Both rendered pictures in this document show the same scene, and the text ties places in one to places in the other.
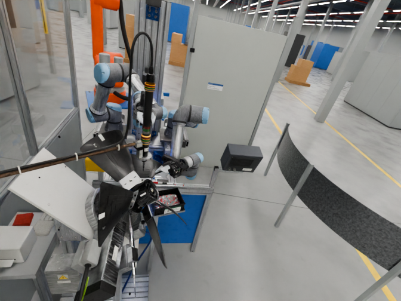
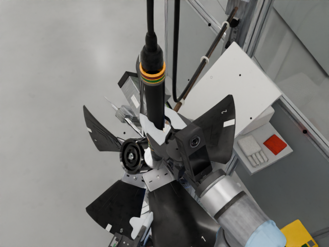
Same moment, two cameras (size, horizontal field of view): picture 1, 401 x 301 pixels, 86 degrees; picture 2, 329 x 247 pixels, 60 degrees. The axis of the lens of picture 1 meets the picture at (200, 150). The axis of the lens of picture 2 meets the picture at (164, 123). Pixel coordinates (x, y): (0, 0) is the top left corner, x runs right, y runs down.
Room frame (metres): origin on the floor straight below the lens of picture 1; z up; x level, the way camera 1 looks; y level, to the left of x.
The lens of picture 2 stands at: (1.18, 0.21, 2.07)
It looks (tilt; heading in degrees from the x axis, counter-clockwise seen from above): 59 degrees down; 168
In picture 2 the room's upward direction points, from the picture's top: straight up
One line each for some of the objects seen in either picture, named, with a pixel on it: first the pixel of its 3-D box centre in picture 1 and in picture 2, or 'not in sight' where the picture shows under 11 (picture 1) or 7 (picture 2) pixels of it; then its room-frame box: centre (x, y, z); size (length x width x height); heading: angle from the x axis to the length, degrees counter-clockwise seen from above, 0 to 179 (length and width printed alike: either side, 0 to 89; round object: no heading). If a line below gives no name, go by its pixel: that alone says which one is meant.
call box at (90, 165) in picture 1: (100, 162); (284, 246); (1.13, 0.64, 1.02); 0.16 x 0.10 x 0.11; 106
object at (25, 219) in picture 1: (22, 220); (275, 143); (0.70, 0.85, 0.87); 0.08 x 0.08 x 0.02; 25
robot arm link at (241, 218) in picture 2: (140, 100); (249, 229); (1.12, 0.39, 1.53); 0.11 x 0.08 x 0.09; 26
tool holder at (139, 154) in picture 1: (142, 149); (158, 146); (0.86, 0.27, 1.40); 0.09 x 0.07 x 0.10; 141
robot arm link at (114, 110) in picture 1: (113, 111); not in sight; (1.56, 0.76, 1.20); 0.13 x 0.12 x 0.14; 142
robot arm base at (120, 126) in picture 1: (114, 124); not in sight; (1.57, 0.75, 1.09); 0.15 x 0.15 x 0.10
